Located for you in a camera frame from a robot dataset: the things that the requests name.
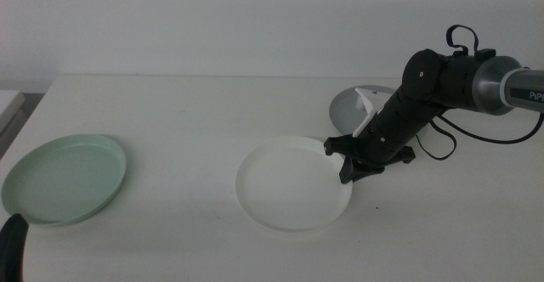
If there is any white side table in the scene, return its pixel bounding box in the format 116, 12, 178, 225
0, 89, 28, 158

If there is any white shallow bowl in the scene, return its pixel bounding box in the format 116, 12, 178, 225
235, 135, 354, 234

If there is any grey shallow bowl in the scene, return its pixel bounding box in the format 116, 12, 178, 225
328, 84, 400, 138

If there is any pale green shallow bowl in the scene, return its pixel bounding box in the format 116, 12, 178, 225
1, 133, 128, 227

